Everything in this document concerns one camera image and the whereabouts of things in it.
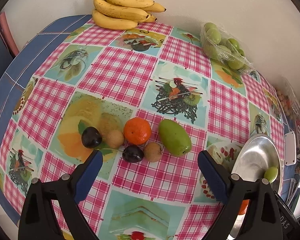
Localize green jujube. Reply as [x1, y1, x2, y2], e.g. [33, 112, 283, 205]
[263, 166, 279, 184]

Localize dark cherry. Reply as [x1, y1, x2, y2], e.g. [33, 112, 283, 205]
[122, 145, 144, 163]
[81, 126, 102, 148]

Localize brown longan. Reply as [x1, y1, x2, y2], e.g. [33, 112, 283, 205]
[106, 129, 125, 149]
[143, 142, 162, 163]

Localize large green jujube fruit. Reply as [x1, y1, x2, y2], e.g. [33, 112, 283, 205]
[158, 119, 192, 157]

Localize orange tangerine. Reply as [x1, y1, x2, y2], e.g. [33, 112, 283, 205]
[238, 199, 249, 215]
[123, 117, 152, 145]

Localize silver metal plate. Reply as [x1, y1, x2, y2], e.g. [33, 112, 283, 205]
[231, 134, 283, 193]

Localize white plastic box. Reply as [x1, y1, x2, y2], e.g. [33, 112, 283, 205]
[284, 131, 296, 166]

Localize clear box of longans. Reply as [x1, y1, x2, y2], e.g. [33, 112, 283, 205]
[275, 76, 300, 119]

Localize pink checkered fruit tablecloth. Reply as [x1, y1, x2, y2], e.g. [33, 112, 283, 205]
[0, 16, 285, 239]

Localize plastic pack green jujubes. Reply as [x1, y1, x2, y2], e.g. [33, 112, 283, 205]
[200, 22, 254, 74]

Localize blue plaid undercloth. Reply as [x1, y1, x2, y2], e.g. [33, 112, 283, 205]
[0, 15, 91, 223]

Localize pink chair back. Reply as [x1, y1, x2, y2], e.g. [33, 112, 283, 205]
[0, 12, 19, 57]

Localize yellow banana bunch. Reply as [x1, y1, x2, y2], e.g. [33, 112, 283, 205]
[92, 0, 166, 30]

